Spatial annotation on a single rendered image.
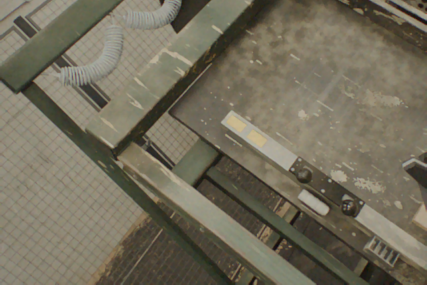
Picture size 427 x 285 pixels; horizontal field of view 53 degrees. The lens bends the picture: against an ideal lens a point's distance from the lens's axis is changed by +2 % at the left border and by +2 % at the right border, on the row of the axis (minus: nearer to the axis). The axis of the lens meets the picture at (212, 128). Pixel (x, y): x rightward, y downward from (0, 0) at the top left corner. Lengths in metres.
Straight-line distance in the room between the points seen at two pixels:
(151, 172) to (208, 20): 0.47
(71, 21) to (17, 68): 0.24
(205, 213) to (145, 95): 0.34
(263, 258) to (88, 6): 1.03
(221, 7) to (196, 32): 0.12
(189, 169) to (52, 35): 0.68
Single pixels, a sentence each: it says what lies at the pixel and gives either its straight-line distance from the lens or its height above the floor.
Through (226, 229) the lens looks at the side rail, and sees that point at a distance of 1.06.
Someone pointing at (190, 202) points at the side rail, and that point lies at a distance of 1.07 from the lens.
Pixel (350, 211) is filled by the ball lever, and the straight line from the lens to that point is 1.02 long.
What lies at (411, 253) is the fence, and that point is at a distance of 1.18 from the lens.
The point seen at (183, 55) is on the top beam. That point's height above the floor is 1.89.
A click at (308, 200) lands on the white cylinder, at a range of 1.13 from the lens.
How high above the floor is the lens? 2.07
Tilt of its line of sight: 19 degrees down
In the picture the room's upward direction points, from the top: 42 degrees counter-clockwise
